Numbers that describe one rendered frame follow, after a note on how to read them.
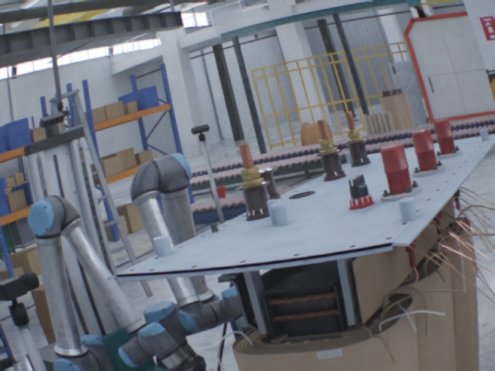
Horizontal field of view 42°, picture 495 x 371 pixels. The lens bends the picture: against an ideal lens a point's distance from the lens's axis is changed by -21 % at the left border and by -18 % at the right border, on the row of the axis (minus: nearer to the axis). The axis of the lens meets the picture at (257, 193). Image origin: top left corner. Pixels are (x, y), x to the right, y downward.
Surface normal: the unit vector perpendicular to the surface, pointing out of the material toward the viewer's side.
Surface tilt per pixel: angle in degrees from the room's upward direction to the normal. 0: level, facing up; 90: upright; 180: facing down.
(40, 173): 90
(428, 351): 90
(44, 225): 83
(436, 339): 90
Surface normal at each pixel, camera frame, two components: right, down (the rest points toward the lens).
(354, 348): 0.04, 0.11
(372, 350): 0.32, 0.04
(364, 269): 0.85, -0.15
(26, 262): -0.45, 0.21
